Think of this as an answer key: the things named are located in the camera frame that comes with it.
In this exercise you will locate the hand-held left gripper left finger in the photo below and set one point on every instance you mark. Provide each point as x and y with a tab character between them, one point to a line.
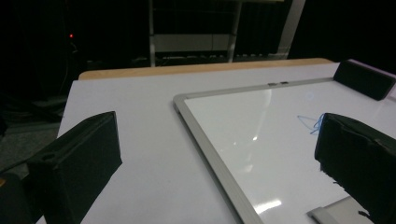
77	161

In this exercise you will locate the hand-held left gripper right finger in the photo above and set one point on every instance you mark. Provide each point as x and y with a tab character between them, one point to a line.
361	161

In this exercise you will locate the black whiteboard eraser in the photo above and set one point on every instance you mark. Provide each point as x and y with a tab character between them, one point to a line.
362	79

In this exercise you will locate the metal stand with white panel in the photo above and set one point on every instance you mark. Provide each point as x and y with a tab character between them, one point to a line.
190	42

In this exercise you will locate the whiteboard with aluminium frame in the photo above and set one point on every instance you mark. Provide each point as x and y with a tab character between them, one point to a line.
267	146

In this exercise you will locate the white slanted post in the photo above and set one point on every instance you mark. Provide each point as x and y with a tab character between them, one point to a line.
291	28

